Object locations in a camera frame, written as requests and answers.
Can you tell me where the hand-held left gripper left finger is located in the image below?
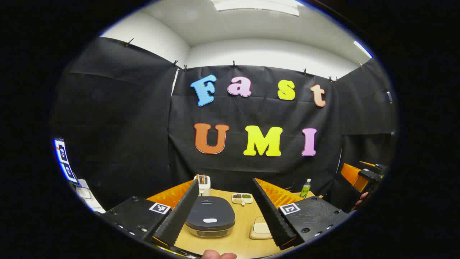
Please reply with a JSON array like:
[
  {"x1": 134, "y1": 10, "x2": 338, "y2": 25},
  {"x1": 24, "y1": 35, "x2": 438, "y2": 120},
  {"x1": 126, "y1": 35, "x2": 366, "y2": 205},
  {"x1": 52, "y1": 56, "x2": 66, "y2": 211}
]
[{"x1": 102, "y1": 179, "x2": 200, "y2": 252}]

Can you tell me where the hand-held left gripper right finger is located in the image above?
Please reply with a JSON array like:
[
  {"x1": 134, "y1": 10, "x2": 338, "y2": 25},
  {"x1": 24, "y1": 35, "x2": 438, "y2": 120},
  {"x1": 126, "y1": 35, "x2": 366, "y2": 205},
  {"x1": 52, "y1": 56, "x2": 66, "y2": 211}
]
[{"x1": 252, "y1": 177, "x2": 353, "y2": 251}]

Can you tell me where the dark grey rice cooker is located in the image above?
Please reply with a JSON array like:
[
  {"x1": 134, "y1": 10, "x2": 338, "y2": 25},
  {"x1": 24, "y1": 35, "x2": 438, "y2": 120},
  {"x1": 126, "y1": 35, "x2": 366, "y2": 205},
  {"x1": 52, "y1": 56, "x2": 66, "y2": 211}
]
[{"x1": 185, "y1": 196, "x2": 236, "y2": 238}]

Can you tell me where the clear glass tray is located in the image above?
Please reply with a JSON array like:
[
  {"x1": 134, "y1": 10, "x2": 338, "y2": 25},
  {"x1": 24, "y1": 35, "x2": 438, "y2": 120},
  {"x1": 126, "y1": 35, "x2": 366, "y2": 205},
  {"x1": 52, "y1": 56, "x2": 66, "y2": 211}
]
[{"x1": 249, "y1": 216, "x2": 274, "y2": 240}]

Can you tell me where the white toaster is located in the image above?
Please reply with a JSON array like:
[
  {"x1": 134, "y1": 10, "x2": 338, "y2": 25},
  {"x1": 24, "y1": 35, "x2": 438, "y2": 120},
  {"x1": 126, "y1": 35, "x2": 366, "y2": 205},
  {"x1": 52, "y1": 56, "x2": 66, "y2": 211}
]
[{"x1": 194, "y1": 174, "x2": 212, "y2": 196}]

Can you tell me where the white divided bean dish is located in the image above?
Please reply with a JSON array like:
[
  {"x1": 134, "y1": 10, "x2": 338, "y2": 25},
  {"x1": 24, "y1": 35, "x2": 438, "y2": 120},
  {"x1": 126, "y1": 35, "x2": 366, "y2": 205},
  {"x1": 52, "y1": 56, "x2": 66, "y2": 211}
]
[{"x1": 232, "y1": 193, "x2": 254, "y2": 206}]

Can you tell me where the green drink bottle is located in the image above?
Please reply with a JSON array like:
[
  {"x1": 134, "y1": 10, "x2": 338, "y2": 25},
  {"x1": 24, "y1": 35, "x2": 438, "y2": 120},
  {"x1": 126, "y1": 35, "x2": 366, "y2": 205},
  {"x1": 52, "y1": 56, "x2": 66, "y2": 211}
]
[{"x1": 300, "y1": 178, "x2": 312, "y2": 199}]

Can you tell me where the white device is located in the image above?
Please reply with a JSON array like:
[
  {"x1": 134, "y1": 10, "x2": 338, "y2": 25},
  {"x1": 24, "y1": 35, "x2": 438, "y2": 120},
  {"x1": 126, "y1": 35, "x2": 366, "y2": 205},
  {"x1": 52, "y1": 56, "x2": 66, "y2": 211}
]
[{"x1": 77, "y1": 179, "x2": 106, "y2": 213}]

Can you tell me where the black backdrop cloth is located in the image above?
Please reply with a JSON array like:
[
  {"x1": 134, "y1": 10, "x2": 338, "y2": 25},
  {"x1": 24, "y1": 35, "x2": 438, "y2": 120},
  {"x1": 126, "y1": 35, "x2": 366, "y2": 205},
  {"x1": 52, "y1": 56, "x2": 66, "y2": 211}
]
[{"x1": 50, "y1": 36, "x2": 397, "y2": 213}]

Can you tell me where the long ceiling light panel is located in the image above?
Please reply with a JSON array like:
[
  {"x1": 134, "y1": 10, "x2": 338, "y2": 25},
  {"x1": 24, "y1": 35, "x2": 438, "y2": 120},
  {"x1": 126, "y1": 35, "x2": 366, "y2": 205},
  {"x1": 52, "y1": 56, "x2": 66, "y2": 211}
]
[{"x1": 211, "y1": 0, "x2": 300, "y2": 17}]

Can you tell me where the blue white wall poster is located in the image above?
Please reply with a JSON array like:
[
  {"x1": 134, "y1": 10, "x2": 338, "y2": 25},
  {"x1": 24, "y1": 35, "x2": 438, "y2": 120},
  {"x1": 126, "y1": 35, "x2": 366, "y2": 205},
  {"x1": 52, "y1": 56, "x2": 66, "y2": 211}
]
[{"x1": 54, "y1": 138, "x2": 78, "y2": 185}]

